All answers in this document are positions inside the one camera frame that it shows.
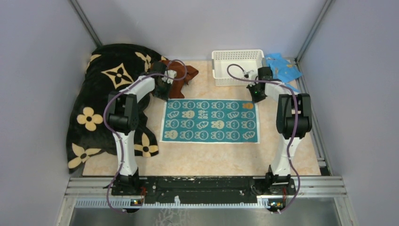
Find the teal rabbit pattern towel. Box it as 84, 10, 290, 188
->
160, 99, 260, 144

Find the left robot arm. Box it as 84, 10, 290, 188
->
104, 62, 176, 195

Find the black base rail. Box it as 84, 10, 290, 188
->
111, 173, 296, 204

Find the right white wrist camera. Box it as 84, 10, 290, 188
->
243, 70, 253, 80

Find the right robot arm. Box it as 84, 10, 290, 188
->
247, 66, 312, 195

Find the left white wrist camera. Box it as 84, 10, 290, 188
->
162, 70, 177, 84

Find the black blanket with tan flowers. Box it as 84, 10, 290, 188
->
66, 44, 165, 174

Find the brown towel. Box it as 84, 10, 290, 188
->
162, 60, 199, 100

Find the white plastic basket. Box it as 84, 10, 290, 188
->
211, 49, 266, 87

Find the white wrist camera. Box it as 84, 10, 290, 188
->
162, 70, 177, 84
243, 70, 253, 80

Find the light blue cloth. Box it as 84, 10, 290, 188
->
265, 53, 302, 93

